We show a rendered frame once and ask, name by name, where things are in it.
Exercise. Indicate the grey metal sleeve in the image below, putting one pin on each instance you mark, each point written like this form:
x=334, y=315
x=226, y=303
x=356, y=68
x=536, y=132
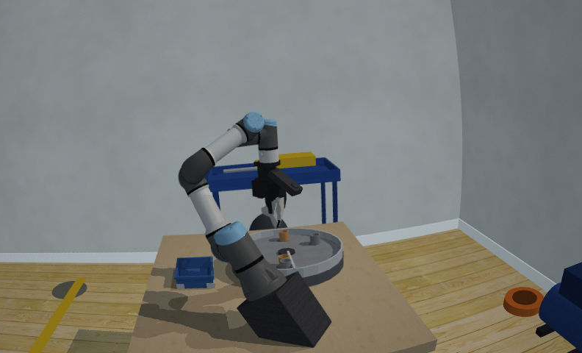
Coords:
x=285, y=263
x=315, y=239

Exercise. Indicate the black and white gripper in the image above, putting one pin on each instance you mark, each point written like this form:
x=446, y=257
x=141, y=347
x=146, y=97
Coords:
x=264, y=187

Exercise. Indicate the bronze bushing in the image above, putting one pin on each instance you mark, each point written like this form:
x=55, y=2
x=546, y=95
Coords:
x=283, y=235
x=282, y=256

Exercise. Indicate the blue crate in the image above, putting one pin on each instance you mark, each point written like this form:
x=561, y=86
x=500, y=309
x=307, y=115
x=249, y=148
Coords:
x=196, y=268

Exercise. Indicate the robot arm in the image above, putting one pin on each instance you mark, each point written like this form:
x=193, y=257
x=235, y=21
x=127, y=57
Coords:
x=257, y=276

